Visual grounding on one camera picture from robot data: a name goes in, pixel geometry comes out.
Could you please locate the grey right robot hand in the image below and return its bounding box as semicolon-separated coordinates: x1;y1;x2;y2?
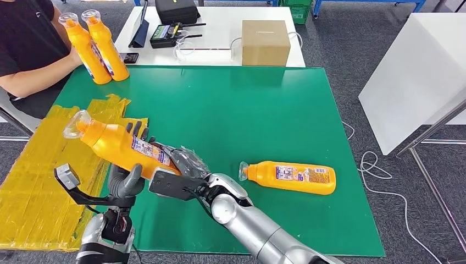
156;144;211;178

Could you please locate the person's right hand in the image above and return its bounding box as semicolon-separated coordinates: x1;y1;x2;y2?
70;47;84;68

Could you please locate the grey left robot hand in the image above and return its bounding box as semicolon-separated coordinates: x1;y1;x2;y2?
108;121;156;199

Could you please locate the orange detergent bottle clear cap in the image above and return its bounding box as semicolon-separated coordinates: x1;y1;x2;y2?
81;9;130;82
58;12;113;85
238;161;337;196
62;109;183;181

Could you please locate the black smartphone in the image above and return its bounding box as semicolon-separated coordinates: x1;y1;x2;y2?
119;52;140;64

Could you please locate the person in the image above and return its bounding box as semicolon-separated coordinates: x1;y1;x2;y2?
0;0;85;120

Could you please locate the tablet in dark folio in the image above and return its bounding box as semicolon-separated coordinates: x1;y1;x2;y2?
128;0;151;49

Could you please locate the white chair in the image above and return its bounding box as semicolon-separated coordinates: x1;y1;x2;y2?
0;91;41;143

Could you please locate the green work table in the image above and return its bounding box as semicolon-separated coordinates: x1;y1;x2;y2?
54;65;386;257

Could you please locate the yellow taped cardboard sheet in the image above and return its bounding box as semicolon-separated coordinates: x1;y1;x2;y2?
0;93;149;252

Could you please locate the black remote controller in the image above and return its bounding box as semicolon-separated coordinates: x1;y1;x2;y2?
149;23;207;50

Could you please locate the black carry bag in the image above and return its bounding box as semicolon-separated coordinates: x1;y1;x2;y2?
155;0;201;26

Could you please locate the brown cardboard box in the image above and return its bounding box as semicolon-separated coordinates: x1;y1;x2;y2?
241;20;292;68

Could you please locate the green plastic crate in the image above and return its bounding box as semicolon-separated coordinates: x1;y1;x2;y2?
280;0;314;25

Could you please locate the white side table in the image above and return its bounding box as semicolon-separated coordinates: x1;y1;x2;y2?
358;13;466;252

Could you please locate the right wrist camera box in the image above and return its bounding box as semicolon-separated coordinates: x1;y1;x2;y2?
148;168;208;202

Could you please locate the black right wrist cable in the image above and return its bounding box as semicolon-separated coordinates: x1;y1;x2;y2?
182;186;216;220

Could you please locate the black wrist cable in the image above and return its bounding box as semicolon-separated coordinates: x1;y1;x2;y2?
130;243;145;264
182;186;216;220

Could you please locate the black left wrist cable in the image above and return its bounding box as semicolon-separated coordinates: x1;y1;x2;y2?
130;243;145;264

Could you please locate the blue metal rack frame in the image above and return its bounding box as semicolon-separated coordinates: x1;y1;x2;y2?
313;0;426;19

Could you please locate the white floor cable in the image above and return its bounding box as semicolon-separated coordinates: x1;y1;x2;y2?
342;120;443;264

